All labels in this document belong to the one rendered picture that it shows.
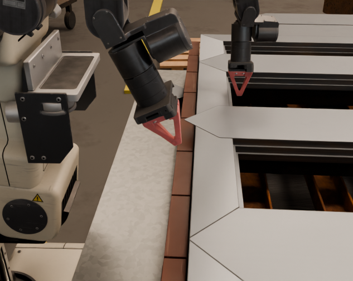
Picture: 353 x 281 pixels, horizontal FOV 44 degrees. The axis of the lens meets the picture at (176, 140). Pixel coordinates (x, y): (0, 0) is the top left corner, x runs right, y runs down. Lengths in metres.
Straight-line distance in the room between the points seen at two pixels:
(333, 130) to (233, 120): 0.25
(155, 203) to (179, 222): 0.29
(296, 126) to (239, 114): 0.15
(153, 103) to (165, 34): 0.12
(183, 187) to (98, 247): 0.24
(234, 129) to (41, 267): 0.84
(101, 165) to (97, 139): 0.32
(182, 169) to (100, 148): 1.76
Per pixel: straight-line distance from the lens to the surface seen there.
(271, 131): 1.11
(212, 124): 1.12
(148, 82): 0.71
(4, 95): 0.97
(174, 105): 0.73
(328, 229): 0.83
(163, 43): 0.69
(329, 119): 1.21
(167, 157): 1.33
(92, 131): 2.94
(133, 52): 0.70
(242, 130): 1.10
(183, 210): 0.89
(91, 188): 2.40
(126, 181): 1.23
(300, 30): 2.04
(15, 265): 1.64
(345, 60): 1.66
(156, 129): 0.76
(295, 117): 1.19
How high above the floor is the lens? 1.38
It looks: 30 degrees down
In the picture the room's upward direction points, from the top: straight up
